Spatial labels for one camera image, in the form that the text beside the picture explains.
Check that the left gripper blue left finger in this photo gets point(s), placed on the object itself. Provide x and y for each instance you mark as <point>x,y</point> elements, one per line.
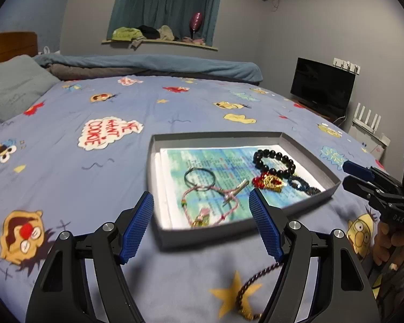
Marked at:
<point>132,225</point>

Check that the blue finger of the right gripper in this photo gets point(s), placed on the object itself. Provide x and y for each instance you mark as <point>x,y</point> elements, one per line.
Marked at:
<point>364,190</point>
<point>355,170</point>

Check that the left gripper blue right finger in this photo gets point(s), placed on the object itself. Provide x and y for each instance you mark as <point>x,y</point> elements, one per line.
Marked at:
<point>271,235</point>

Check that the right hand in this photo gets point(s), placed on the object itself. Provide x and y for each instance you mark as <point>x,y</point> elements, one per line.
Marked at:
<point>383,242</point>

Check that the white router with antennas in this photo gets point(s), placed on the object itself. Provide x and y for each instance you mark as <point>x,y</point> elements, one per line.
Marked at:
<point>365,130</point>

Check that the grey shallow cardboard box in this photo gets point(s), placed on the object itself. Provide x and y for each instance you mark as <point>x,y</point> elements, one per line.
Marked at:
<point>199,234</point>

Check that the printed paper in box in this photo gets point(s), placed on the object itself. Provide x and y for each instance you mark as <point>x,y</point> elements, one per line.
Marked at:
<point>217,180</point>

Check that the black monitor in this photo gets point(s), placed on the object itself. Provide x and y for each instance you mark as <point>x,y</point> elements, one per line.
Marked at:
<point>326,87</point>

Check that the cartoon print bed sheet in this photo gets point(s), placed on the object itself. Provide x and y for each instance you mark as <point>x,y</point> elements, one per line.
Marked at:
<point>81,155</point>

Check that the blue folded blanket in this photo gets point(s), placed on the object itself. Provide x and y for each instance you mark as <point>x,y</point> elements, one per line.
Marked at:
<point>245,71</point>

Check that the grey-blue pillow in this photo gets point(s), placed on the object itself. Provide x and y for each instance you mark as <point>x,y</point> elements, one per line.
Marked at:
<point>22,83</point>

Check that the window sill ledge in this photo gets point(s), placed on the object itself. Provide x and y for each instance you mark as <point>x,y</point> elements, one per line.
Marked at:
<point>160,41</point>

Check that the green cloth on sill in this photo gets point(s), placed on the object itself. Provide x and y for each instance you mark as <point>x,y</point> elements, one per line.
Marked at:
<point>125,34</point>

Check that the black cloth on sill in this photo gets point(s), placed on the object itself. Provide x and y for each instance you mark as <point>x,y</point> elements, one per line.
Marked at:
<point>149,32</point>

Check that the beige cloth on sill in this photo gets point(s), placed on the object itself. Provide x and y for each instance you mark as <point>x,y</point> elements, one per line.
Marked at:
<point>165,33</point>

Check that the pink balloon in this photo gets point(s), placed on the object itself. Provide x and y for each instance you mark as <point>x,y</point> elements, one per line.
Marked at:
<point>195,23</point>

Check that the wooden headboard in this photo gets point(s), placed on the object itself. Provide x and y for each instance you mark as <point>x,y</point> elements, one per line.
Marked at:
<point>17,43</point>

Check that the teal curtain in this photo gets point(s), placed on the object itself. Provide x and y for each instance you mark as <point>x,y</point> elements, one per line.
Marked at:
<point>175,14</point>

